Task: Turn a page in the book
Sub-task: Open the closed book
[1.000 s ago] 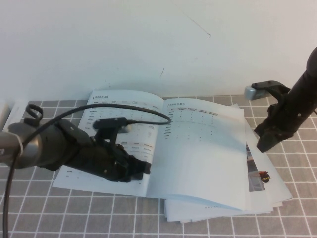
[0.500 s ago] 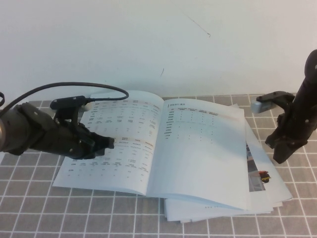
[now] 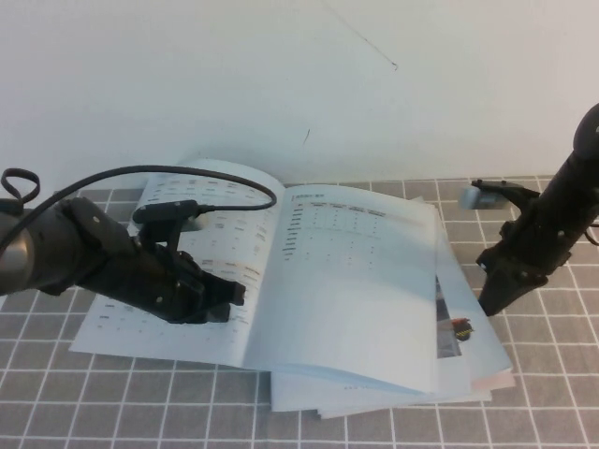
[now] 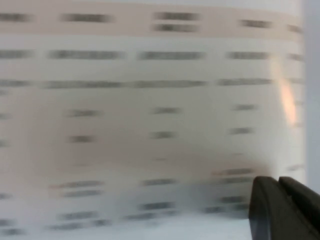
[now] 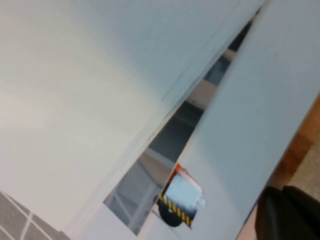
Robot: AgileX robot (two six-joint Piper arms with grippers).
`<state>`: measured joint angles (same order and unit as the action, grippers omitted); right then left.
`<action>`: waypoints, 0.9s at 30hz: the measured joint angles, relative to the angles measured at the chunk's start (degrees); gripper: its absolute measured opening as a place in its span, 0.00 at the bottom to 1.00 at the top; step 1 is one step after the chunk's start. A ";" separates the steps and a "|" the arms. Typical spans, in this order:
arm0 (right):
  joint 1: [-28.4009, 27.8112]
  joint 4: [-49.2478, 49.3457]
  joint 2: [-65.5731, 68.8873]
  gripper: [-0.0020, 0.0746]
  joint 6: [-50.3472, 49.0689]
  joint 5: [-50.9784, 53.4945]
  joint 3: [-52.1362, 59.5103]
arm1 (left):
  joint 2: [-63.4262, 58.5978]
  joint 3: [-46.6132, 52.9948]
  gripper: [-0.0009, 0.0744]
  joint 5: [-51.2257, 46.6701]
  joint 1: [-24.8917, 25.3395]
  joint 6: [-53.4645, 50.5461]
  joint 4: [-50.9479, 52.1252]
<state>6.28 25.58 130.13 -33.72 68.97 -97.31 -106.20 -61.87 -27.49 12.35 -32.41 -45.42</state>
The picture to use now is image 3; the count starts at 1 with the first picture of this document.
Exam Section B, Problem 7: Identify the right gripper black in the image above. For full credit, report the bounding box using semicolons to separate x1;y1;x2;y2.
476;190;592;319

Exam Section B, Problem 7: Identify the black left camera cable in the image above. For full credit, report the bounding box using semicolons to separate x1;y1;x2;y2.
0;163;287;253

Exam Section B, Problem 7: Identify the grey white checked tablecloth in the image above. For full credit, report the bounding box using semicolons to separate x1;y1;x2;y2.
0;175;599;449

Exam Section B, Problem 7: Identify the white brochure with pinkish edge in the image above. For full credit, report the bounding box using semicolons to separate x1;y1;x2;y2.
317;195;514;420

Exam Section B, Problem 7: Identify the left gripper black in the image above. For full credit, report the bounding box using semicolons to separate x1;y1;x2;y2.
111;241;247;326

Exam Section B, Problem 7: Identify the white product catalogue book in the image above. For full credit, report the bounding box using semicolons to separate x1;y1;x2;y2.
68;158;475;398

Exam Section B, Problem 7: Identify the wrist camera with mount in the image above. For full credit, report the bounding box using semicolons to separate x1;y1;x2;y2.
460;179;540;212
132;199;208;254

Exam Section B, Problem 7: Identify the white brochure with web address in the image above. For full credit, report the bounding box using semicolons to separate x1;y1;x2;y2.
270;364;492;413

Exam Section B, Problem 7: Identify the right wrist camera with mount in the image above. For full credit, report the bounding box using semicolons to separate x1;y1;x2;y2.
460;179;540;212

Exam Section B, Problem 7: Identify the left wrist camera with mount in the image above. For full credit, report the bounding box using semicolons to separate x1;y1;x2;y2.
132;199;208;254

